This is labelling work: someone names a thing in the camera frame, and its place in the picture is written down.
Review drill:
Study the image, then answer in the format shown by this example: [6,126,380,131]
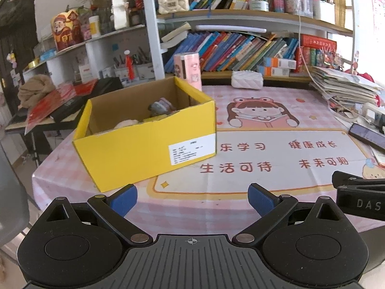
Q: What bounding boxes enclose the white corner shelf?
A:
[22,24,157,85]

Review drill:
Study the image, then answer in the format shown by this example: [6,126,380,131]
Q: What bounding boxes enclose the white box red label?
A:
[79,63,93,82]

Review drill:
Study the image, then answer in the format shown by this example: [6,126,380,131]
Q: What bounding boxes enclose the white paper carton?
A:
[110,0,130,31]

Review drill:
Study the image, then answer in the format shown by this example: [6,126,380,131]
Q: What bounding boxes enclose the stack of papers and notebooks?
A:
[310,66,384,109]

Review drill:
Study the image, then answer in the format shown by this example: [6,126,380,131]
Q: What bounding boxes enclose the black keyboard stand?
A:
[22,129,61,166]

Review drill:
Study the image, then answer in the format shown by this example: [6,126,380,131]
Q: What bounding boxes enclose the acrylic character stands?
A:
[316,48,343,69]

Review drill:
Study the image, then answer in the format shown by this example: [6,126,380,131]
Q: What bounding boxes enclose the black electric keyboard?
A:
[4,78,124,133]

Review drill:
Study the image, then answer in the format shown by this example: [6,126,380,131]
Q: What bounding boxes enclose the black smartphone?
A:
[348,123,385,151]

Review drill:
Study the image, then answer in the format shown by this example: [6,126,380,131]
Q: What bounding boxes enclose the small cartoon figure stand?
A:
[350,51,361,74]

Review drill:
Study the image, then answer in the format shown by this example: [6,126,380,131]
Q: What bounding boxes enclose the red envelope pack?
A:
[72,80,98,96]

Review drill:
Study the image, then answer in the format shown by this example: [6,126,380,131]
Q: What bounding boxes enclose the white pen holder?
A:
[114,55,133,80]
[134,46,155,80]

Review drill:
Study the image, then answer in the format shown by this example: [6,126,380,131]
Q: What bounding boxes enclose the flat black box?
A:
[51,96,88,121]

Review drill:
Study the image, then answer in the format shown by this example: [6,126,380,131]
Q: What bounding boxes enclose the red glitter paper pack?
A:
[24,84,77,134]

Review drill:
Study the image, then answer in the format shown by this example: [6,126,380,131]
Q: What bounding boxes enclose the alphabet wall poster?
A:
[371,0,385,46]

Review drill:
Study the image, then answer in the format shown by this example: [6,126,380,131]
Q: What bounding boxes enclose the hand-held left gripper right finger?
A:
[231,183,349,245]

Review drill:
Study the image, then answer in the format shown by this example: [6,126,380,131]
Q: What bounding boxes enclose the red figure lantern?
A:
[50,9,83,52]

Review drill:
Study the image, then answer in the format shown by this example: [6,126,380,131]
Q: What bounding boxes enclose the white light bar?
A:
[195,26,268,34]

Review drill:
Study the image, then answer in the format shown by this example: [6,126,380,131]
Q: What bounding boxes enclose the white cable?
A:
[298,6,355,118]

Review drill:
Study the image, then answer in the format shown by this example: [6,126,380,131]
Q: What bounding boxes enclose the black door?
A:
[0,0,39,127]

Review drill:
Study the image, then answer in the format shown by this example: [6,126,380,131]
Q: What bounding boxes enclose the white bookshelf frame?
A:
[141,0,361,82]

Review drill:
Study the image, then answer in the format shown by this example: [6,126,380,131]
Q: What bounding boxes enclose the brown cloth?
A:
[17,75,56,109]

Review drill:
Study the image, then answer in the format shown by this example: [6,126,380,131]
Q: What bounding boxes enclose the grey and pink toy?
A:
[148,97,176,116]

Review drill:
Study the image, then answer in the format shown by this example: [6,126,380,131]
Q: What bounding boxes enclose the orange and white box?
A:
[265,57,297,70]
[258,66,290,77]

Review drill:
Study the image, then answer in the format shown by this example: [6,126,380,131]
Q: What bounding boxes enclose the clear storage box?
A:
[33,40,56,55]

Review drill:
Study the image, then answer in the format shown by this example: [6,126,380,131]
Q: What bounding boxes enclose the grey chair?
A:
[0,126,41,247]

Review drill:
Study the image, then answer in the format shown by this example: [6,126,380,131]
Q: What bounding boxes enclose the red cloth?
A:
[346,68,375,83]

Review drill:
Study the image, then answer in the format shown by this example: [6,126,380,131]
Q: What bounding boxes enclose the pink printed carton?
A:
[173,53,203,92]

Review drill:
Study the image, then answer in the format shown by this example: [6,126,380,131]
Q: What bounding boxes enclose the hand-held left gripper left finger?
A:
[36,184,152,245]

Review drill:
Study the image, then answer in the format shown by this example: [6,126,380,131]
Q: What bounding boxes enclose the white quilted pouch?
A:
[231,70,264,90]

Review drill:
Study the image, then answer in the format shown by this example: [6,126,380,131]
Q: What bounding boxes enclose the pink printed tablecloth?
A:
[32,85,385,247]

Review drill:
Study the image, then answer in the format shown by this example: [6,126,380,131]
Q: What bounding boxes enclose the yellow cardboard box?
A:
[72,76,217,193]

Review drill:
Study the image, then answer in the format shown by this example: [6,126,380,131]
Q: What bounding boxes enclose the red boxed book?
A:
[301,34,337,50]

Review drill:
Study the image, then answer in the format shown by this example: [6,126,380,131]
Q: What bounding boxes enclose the white storage box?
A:
[313,0,336,25]

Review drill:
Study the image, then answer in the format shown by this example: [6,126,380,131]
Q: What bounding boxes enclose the white round jar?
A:
[249,0,270,11]

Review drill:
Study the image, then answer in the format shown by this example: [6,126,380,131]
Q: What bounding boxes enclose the white bottle yellow label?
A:
[89,16,101,38]

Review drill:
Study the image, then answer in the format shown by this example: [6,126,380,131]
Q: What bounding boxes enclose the row of yellow thin books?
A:
[328,0,346,26]

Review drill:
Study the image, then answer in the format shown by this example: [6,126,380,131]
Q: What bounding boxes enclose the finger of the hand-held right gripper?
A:
[332,171,385,191]

